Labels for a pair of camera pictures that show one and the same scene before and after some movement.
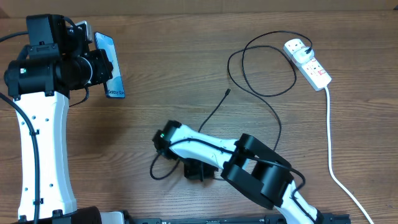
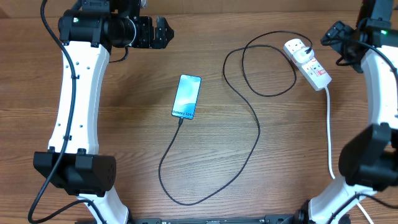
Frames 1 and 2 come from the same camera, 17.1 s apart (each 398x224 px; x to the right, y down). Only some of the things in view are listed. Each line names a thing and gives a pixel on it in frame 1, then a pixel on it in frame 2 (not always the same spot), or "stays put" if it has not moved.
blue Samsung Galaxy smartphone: [114, 87] -> [185, 102]
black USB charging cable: [214, 109] -> [294, 76]
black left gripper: [105, 72] -> [147, 40]
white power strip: [311, 70] stays put
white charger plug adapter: [301, 56] stays put
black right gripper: [196, 174] -> [335, 36]
